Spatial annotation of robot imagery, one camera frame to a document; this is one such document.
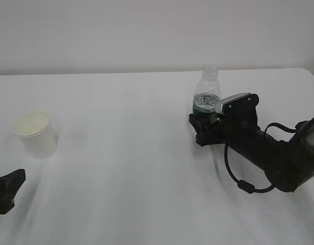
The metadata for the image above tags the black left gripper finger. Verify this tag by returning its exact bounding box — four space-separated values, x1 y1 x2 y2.
0 169 25 215

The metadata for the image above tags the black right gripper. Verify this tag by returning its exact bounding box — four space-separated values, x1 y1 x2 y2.
189 94 277 153

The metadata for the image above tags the clear water bottle green label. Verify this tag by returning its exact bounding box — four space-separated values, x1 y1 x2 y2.
192 65 221 123

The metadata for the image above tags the white paper cup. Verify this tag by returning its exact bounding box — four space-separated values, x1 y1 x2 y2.
12 110 57 159

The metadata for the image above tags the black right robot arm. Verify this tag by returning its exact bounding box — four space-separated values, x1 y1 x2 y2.
189 93 314 193

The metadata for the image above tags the black right camera cable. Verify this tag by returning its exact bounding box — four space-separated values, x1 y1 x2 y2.
224 122 300 195

